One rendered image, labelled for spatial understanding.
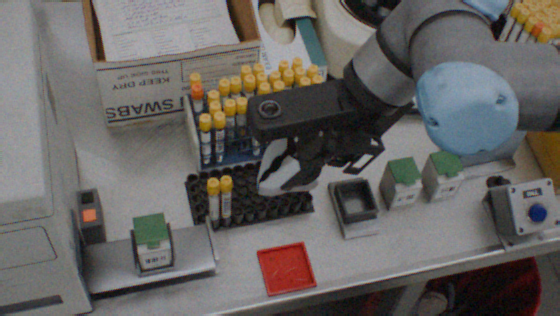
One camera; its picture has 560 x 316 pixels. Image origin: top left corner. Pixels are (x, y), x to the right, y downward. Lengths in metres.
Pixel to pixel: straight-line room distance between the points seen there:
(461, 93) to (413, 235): 0.49
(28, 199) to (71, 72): 0.51
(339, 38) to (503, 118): 0.55
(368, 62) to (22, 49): 0.37
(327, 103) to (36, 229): 0.32
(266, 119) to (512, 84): 0.25
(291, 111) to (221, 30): 0.45
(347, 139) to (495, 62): 0.21
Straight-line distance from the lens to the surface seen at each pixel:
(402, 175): 0.98
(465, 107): 0.55
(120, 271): 0.92
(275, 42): 1.11
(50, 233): 0.75
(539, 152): 1.14
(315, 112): 0.70
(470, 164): 1.09
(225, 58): 1.01
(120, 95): 1.03
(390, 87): 0.68
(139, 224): 0.87
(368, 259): 0.98
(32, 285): 0.85
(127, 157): 1.06
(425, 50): 0.60
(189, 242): 0.93
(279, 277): 0.95
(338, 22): 1.09
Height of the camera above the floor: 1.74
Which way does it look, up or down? 55 degrees down
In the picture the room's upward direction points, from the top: 7 degrees clockwise
